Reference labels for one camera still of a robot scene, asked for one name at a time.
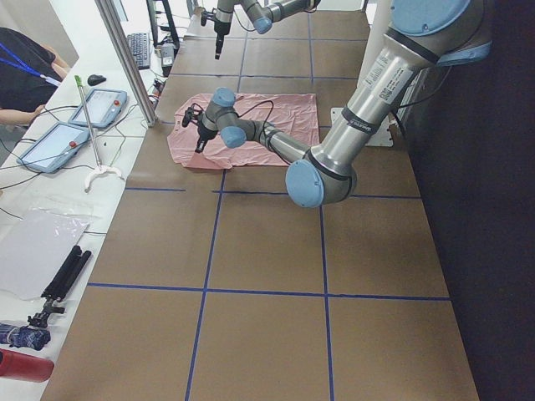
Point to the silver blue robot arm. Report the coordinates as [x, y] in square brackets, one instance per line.
[419, 35]
[261, 17]

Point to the brown paper table cover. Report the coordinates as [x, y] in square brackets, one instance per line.
[213, 285]

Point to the folded blue umbrella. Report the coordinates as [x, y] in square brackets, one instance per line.
[24, 337]

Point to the near teach pendant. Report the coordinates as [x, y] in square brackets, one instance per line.
[54, 148]

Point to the far teach pendant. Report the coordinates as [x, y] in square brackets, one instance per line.
[104, 106]

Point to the black folded tripod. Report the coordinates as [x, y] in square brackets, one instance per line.
[57, 290]

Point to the person in black shirt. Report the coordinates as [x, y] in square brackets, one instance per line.
[30, 74]

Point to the black computer mouse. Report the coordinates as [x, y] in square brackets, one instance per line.
[95, 79]

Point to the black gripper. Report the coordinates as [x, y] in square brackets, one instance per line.
[219, 32]
[203, 134]

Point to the black keyboard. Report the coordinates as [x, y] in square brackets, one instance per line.
[139, 46]

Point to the teach pendant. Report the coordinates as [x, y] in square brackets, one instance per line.
[104, 106]
[54, 148]

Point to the red water bottle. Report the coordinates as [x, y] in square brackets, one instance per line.
[20, 366]

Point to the pink t-shirt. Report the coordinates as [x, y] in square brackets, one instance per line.
[293, 114]

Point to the aluminium frame post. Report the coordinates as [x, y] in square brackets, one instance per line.
[113, 26]

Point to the clear plastic bag with paper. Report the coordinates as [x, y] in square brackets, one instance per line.
[36, 240]

